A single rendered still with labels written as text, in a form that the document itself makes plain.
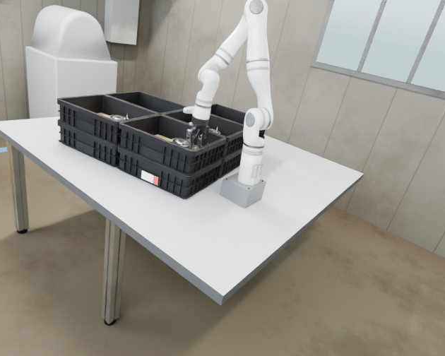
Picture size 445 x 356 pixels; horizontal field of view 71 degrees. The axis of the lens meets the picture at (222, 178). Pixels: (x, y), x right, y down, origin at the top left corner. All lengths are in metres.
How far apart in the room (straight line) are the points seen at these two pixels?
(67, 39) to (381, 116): 2.81
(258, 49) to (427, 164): 2.16
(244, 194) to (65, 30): 2.35
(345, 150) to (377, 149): 0.29
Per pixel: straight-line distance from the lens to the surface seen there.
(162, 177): 1.38
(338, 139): 3.26
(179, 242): 1.11
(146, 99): 2.11
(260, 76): 1.32
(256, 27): 1.35
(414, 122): 3.12
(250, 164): 1.35
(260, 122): 1.29
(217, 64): 1.35
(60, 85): 3.24
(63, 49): 3.24
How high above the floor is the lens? 1.37
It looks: 25 degrees down
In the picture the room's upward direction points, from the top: 12 degrees clockwise
